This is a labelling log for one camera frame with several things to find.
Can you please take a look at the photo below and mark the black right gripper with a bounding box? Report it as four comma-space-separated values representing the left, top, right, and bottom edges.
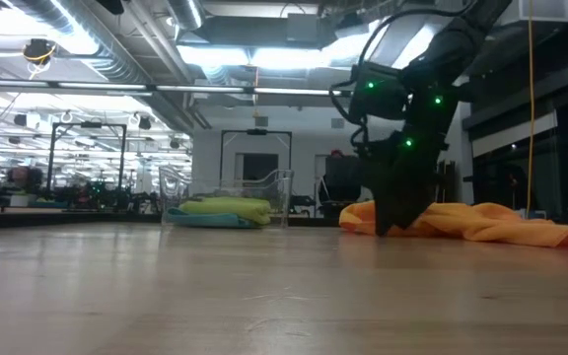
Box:
361, 88, 456, 237

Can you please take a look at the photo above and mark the orange microfiber towel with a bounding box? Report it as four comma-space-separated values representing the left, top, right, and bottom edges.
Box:
337, 199, 568, 249

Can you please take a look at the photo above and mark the green microfiber towel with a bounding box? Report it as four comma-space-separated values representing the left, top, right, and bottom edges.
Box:
177, 195, 273, 227

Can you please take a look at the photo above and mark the teal microfiber towel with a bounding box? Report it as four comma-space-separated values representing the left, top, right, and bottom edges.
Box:
167, 206, 260, 230

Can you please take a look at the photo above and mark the black curtain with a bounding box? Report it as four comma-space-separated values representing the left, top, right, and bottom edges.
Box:
436, 160, 458, 203

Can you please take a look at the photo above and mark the clear plastic bin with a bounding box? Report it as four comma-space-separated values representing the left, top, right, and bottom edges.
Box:
158, 165, 295, 229

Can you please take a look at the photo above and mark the long linear ceiling light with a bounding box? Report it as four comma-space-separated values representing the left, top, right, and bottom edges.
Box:
0, 77, 354, 103

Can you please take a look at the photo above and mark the black robot arms station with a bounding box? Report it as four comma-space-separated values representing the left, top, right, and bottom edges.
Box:
56, 177, 162, 211

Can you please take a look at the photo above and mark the black robot station frame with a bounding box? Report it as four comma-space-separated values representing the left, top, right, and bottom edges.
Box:
46, 121, 128, 196
219, 128, 294, 172

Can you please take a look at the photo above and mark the black yellow cable reel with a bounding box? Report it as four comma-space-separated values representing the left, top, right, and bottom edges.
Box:
21, 37, 58, 66

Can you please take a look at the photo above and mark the silver ventilation duct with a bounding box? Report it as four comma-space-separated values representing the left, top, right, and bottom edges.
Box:
7, 0, 152, 85

